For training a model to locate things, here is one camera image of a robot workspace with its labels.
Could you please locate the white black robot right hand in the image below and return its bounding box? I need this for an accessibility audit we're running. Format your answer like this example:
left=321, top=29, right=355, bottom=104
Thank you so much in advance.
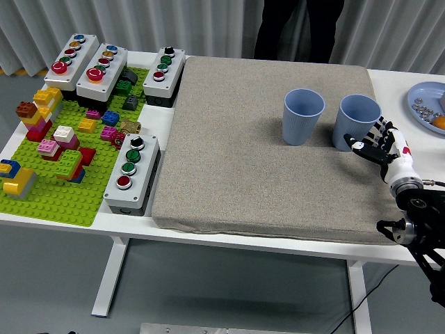
left=343, top=116, right=415, bottom=185

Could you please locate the blue ribbed plastic cup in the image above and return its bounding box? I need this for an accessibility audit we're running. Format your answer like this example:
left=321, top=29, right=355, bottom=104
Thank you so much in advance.
left=281, top=88, right=326, bottom=146
left=332, top=94, right=382, bottom=152

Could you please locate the blue plate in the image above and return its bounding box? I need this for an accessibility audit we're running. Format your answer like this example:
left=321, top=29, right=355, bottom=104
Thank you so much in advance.
left=406, top=81, right=445, bottom=136

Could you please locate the white table leg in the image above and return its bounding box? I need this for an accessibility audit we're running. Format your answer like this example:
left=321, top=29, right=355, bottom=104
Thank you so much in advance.
left=91, top=235, right=131, bottom=318
left=346, top=259, right=373, bottom=334

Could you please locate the grey-brown fabric mat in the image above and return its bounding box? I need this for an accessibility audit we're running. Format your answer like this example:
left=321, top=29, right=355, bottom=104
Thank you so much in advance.
left=152, top=56, right=412, bottom=246

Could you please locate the person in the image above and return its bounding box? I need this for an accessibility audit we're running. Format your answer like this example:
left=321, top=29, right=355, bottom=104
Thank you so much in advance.
left=253, top=0, right=345, bottom=63

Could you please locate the four-button grey control box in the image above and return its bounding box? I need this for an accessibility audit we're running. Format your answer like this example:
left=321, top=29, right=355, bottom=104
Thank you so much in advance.
left=143, top=46, right=186, bottom=108
left=103, top=133, right=163, bottom=217

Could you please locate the dark green lego brick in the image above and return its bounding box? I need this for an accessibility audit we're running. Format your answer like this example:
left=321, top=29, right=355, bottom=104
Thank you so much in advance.
left=115, top=79, right=133, bottom=97

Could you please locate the blue lego brick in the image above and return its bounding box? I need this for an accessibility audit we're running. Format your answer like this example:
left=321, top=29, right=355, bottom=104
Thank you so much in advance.
left=102, top=109, right=121, bottom=127

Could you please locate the white curtain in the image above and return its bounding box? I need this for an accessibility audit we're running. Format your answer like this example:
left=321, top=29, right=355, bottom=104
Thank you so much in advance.
left=0, top=0, right=445, bottom=78

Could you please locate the five-button grey control box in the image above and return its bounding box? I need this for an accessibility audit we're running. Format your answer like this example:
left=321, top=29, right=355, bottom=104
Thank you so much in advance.
left=76, top=42, right=129, bottom=111
left=43, top=33, right=100, bottom=101

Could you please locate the red lego brick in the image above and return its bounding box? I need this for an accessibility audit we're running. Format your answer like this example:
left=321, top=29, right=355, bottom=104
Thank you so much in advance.
left=79, top=147, right=97, bottom=166

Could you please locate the yellow lego brick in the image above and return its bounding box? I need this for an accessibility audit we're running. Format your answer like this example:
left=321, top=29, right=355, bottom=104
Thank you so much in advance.
left=78, top=118, right=97, bottom=134

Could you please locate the green orange blue brick stack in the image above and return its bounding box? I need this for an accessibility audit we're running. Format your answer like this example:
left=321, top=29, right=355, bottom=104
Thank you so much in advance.
left=53, top=149, right=86, bottom=184

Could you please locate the green lego baseplate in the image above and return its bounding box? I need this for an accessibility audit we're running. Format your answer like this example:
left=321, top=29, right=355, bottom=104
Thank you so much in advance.
left=0, top=65, right=151, bottom=228

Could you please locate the pink white red brick stack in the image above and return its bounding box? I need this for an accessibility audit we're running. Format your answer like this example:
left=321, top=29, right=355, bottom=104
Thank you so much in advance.
left=37, top=138, right=63, bottom=161

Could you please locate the yellow white brick stack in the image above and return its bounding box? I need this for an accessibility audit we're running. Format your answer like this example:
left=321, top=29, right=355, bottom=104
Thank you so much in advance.
left=33, top=86, right=64, bottom=119

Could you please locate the brown yellow red brick tower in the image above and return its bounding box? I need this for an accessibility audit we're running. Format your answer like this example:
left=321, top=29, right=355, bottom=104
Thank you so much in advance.
left=15, top=101, right=54, bottom=142

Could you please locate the blue yellow grey brick assembly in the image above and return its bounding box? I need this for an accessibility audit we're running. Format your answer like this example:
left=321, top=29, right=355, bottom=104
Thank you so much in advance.
left=0, top=159, right=38, bottom=200

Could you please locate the black floor cable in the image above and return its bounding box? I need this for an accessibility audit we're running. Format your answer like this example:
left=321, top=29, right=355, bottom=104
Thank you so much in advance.
left=330, top=264, right=400, bottom=334

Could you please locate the brass valve with red handle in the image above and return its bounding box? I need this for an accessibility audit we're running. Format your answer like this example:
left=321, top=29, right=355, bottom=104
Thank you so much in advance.
left=111, top=118, right=143, bottom=150

